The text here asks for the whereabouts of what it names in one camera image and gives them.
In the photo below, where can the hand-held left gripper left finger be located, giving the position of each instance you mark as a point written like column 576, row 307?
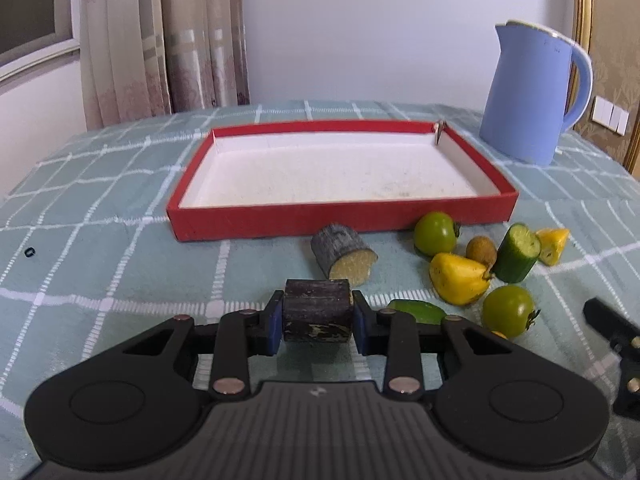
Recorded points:
column 273, row 324

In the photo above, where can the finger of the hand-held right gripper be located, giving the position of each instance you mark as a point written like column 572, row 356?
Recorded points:
column 607, row 322

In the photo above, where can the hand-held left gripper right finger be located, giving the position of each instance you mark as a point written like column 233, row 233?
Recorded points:
column 361, row 329

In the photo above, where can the green tomato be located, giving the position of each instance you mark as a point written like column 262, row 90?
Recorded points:
column 434, row 234
column 507, row 311

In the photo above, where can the large yellow fruit piece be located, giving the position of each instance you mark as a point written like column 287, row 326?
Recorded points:
column 457, row 280

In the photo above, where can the green cucumber piece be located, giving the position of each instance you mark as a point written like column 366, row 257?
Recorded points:
column 515, row 255

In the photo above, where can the small brown fruit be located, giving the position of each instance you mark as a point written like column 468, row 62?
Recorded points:
column 480, row 251

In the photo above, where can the red shallow cardboard tray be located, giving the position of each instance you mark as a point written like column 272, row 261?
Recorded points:
column 325, row 180

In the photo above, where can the light green fruit wedge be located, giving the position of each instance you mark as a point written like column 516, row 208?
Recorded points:
column 417, row 311

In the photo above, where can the small yellow fruit piece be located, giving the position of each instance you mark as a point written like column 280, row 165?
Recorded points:
column 552, row 245

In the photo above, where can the tiny orange fruit piece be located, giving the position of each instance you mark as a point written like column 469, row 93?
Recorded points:
column 500, row 334

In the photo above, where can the teal checked tablecloth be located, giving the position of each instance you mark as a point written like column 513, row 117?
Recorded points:
column 100, row 240

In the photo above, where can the blue electric kettle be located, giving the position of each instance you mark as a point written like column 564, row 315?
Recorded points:
column 529, row 95

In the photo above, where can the gold framed padded panel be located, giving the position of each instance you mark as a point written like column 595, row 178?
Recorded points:
column 617, row 25

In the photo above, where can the beige patterned curtain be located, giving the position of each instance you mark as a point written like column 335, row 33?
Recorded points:
column 165, row 35

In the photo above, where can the white wall switches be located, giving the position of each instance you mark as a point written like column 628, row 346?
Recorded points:
column 611, row 114

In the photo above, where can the window with white frame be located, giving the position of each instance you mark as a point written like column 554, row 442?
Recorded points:
column 30, row 5

